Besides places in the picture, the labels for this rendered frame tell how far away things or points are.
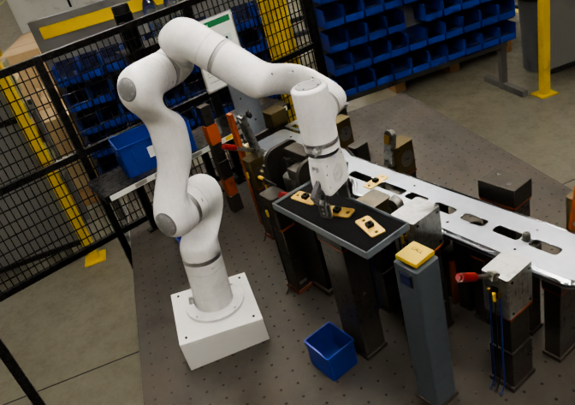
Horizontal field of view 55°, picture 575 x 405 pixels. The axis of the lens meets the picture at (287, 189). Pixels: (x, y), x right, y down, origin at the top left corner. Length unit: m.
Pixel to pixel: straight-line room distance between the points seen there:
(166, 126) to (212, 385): 0.76
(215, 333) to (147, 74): 0.78
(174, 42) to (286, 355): 0.94
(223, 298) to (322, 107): 0.77
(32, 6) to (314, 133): 7.26
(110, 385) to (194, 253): 1.45
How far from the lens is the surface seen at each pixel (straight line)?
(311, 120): 1.23
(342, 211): 1.39
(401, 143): 1.91
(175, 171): 1.52
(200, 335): 1.73
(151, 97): 1.41
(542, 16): 4.48
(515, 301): 1.36
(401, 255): 1.22
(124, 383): 2.96
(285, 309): 1.86
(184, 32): 1.34
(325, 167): 1.28
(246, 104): 2.31
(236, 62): 1.28
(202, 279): 1.70
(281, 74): 1.30
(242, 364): 1.74
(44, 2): 8.30
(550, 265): 1.43
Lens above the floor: 1.92
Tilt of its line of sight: 29 degrees down
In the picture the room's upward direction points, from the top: 16 degrees counter-clockwise
